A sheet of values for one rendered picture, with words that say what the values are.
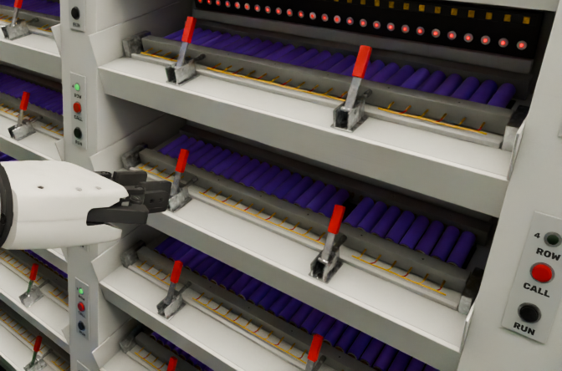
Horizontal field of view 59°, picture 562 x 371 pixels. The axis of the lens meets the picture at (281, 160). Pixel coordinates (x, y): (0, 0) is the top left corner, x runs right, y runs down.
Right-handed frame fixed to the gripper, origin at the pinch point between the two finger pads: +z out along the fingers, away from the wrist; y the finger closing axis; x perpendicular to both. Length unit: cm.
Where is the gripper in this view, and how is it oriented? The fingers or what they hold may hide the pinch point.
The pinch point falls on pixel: (140, 191)
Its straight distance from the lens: 51.8
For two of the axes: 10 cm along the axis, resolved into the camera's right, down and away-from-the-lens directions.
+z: 5.4, -0.1, 8.4
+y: 8.1, 2.7, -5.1
